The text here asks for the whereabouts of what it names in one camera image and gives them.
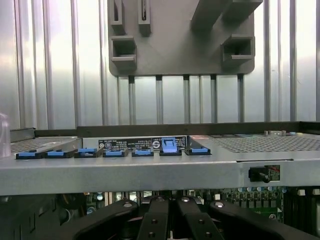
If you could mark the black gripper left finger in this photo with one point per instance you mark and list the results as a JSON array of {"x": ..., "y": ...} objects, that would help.
[{"x": 155, "y": 220}]

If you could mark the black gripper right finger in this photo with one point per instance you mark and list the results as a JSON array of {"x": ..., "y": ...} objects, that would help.
[{"x": 192, "y": 220}]

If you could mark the open black PC case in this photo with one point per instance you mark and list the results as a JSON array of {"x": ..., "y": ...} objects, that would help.
[{"x": 125, "y": 172}]

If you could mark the green motherboard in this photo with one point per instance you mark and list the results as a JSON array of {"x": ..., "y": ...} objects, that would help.
[{"x": 250, "y": 200}]

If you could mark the blue expansion slot latch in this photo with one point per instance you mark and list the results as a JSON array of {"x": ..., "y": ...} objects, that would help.
[
  {"x": 142, "y": 152},
  {"x": 58, "y": 154},
  {"x": 171, "y": 146},
  {"x": 30, "y": 154},
  {"x": 115, "y": 153},
  {"x": 198, "y": 151}
]

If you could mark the grey plastic parts rack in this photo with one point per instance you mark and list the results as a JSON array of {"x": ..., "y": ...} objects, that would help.
[{"x": 175, "y": 50}]

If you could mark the black intrusion switch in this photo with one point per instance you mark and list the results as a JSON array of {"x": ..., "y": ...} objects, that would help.
[{"x": 255, "y": 173}]

